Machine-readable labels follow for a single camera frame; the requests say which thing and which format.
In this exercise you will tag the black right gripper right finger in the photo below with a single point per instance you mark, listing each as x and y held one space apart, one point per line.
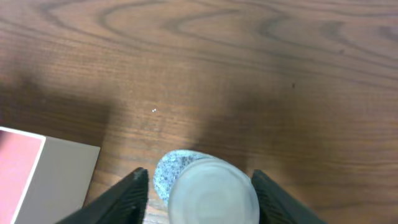
279 207

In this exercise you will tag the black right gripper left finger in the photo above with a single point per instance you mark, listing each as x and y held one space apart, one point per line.
124 203

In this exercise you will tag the clear bottle blue label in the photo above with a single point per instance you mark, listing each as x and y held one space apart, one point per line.
198 188

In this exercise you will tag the white box pink inside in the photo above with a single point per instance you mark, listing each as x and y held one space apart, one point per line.
43 179

